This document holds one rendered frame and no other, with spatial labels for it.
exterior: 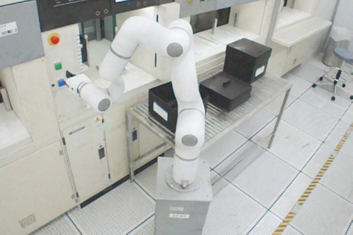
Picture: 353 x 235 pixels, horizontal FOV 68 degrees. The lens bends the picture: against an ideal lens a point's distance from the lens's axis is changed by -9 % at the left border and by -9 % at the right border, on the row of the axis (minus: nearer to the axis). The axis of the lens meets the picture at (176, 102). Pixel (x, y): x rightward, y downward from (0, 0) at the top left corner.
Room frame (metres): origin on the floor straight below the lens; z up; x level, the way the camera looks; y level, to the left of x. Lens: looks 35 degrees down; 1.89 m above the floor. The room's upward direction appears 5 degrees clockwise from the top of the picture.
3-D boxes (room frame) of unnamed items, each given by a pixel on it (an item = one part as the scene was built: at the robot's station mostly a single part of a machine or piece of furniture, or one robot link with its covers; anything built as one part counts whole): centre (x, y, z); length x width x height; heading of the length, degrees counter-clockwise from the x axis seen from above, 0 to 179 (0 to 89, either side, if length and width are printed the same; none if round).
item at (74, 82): (1.07, 0.45, 1.20); 0.11 x 0.10 x 0.07; 48
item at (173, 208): (0.96, -0.07, 0.38); 0.28 x 0.28 x 0.76; 3
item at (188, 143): (0.93, -0.07, 1.07); 0.19 x 0.12 x 0.24; 178
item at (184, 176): (0.96, -0.07, 0.85); 0.19 x 0.19 x 0.18
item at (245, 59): (2.15, -0.56, 0.89); 0.29 x 0.29 x 0.25; 49
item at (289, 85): (1.79, -0.32, 0.38); 1.30 x 0.60 x 0.76; 138
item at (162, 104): (1.49, -0.01, 0.85); 0.28 x 0.28 x 0.17; 42
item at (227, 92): (1.77, -0.35, 0.83); 0.29 x 0.29 x 0.13; 49
